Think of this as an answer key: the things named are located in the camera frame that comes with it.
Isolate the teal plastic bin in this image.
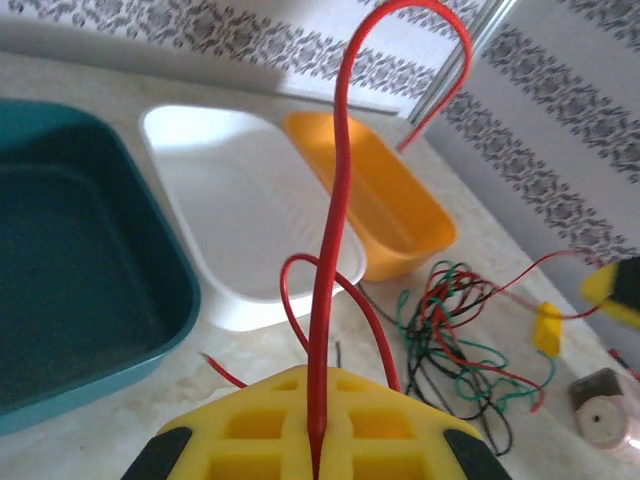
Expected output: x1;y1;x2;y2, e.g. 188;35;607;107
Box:
0;97;202;436

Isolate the red wire with connector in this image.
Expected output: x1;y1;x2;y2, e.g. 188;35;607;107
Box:
607;348;640;377

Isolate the green cable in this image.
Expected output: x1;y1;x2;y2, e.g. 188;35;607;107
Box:
452;342;557;419
397;262;509;416

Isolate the red cable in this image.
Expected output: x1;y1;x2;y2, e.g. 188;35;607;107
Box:
199;0;475;480
492;249;609;321
422;269;547;415

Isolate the orange plastic bin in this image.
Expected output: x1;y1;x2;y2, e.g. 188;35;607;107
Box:
283;110;459;282

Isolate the white plastic bin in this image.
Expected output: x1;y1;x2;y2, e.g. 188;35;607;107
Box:
139;103;369;332

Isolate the aluminium frame post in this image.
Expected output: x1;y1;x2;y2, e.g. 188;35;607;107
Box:
407;0;519;126

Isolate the pink spool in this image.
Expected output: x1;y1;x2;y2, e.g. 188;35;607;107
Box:
568;367;632;450

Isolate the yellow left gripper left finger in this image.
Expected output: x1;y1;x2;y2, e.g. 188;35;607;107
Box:
119;364;316;480

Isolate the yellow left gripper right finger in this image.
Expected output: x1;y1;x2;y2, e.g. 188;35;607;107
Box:
323;367;514;480

